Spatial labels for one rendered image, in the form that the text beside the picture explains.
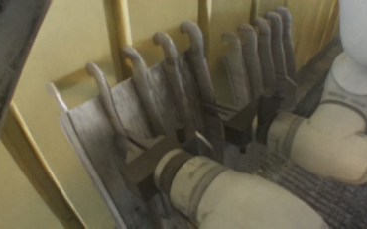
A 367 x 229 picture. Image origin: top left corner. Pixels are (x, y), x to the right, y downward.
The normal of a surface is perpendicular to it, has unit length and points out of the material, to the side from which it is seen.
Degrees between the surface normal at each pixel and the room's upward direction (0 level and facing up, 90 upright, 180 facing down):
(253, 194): 14
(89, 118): 62
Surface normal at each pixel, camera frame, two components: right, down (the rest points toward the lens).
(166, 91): 0.64, 0.10
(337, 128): -0.40, -0.54
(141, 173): -0.17, -0.83
